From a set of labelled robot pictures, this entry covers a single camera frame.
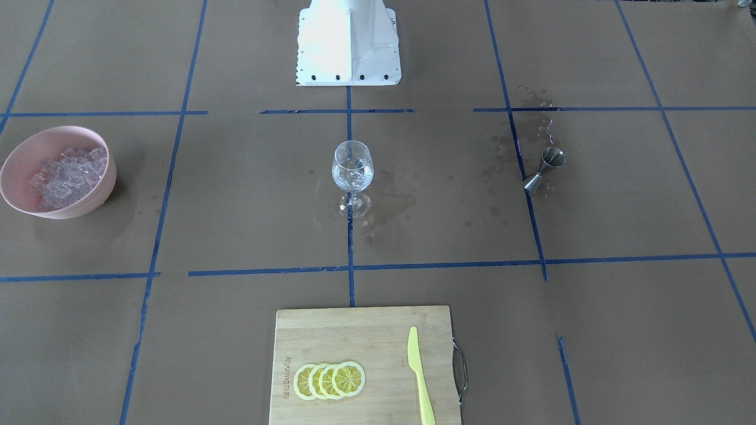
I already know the clear wine glass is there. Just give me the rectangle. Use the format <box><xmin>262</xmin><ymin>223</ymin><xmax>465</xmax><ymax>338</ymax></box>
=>
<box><xmin>331</xmin><ymin>140</ymin><xmax>374</xmax><ymax>218</ymax></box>

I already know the pink bowl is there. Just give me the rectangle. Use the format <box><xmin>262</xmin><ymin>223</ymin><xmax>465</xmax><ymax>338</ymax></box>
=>
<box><xmin>2</xmin><ymin>125</ymin><xmax>117</xmax><ymax>220</ymax></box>

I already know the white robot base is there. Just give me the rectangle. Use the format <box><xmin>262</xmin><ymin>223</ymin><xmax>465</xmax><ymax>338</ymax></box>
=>
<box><xmin>295</xmin><ymin>1</ymin><xmax>402</xmax><ymax>87</ymax></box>

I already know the yellow plastic knife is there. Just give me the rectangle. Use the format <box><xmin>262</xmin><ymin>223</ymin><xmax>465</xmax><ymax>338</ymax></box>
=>
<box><xmin>406</xmin><ymin>326</ymin><xmax>436</xmax><ymax>424</ymax></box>

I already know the pile of ice cubes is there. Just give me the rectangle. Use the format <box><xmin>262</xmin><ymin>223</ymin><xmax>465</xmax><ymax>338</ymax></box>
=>
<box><xmin>29</xmin><ymin>148</ymin><xmax>108</xmax><ymax>212</ymax></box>

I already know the steel cocktail jigger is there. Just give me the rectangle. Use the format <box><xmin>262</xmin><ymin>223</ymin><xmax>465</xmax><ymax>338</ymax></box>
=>
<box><xmin>523</xmin><ymin>147</ymin><xmax>566</xmax><ymax>192</ymax></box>

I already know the bamboo cutting board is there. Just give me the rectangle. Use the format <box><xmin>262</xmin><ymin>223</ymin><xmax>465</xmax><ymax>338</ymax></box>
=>
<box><xmin>268</xmin><ymin>306</ymin><xmax>462</xmax><ymax>424</ymax></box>

